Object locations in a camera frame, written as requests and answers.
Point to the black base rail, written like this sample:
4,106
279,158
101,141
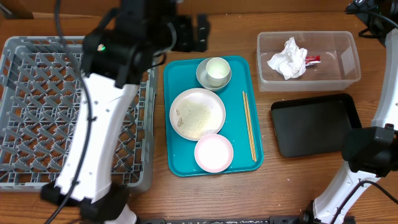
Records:
270,220

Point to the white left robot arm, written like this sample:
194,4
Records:
129,40

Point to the cream white cup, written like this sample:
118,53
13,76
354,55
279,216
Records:
217,70

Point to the white napkin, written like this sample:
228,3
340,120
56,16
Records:
290,62

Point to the pink small bowl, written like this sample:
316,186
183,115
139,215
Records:
213,153

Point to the red snack wrapper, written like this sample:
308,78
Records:
312,60

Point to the right wooden chopstick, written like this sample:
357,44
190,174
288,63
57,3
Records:
251,124

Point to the black tray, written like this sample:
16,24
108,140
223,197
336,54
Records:
317,125

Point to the teal plastic tray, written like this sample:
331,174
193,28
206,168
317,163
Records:
179,76

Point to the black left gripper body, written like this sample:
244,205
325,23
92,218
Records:
183,40

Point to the white plate with food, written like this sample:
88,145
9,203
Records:
197,112

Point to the grey ceramic bowl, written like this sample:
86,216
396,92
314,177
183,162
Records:
202,76

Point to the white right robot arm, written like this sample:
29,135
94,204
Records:
369,154

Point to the clear plastic bin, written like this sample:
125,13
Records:
339,65

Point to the grey plastic dishwasher rack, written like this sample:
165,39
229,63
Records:
40,98

